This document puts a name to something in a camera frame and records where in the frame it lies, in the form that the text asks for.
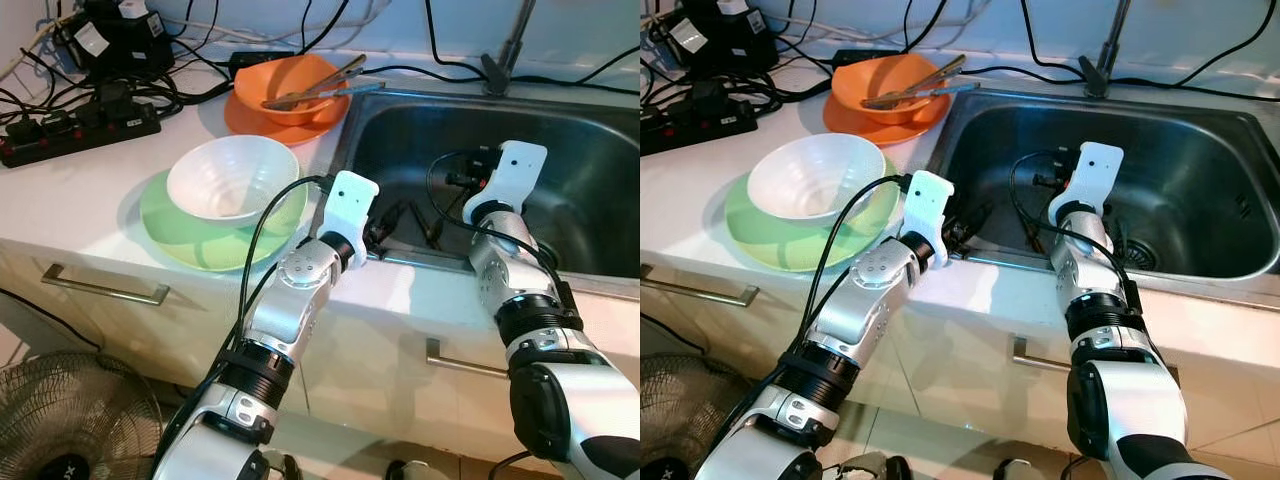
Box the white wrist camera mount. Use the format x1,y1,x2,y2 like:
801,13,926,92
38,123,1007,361
462,140,550,227
1047,141,1124,227
316,170,382,251
898,170,957,269

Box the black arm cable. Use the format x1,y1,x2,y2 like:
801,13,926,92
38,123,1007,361
427,150,571,311
150,175,336,480
1008,152,1146,311
720,175,913,471

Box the orange plate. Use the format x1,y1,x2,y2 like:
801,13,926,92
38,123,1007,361
222,85,353,149
822,88,951,149

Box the grey sink faucet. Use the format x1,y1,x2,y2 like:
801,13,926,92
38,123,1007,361
479,0,538,99
1077,0,1136,99

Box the black floor fan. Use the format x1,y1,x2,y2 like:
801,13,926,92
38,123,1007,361
640,352,746,480
0,350,165,480

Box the silver metal utensil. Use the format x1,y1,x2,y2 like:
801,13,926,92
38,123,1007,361
300,80,387,103
900,82,983,103

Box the steel kitchen sink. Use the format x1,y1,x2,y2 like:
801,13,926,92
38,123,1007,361
318,80,641,286
925,85,1280,291

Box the white bowl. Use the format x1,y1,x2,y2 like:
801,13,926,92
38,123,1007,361
165,134,302,229
746,133,888,223

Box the brown metal tongs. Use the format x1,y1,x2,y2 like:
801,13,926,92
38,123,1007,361
862,54,968,111
261,54,369,112

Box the black battery charger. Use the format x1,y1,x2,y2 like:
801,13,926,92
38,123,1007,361
58,0,179,79
655,0,776,79

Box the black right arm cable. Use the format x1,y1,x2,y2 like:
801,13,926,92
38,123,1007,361
427,150,571,311
1008,152,1146,311

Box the white kitchen cabinet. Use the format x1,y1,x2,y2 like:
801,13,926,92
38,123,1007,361
0,238,641,476
640,240,1280,471

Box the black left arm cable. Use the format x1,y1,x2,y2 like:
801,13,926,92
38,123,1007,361
720,175,913,471
150,175,336,480

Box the short steel drawer handle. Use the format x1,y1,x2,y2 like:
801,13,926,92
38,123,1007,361
1012,337,1076,377
424,337,513,382

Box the black power strip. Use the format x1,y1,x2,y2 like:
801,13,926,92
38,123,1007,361
640,95,758,156
0,98,163,169

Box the green plate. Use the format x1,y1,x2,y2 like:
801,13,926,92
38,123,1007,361
724,165,901,273
138,166,310,274

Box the orange bowl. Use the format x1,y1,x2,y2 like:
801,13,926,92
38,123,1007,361
832,54,953,128
233,54,353,128

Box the long steel drawer handle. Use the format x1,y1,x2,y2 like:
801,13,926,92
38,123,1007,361
40,262,172,307
640,262,756,307

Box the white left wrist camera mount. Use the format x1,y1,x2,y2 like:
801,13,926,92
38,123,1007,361
316,170,382,251
898,170,957,269

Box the black power brick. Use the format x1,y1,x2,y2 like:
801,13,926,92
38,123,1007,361
228,50,298,83
830,48,901,71

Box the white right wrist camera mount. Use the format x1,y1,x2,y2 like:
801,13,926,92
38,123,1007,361
1047,141,1124,227
462,140,550,227

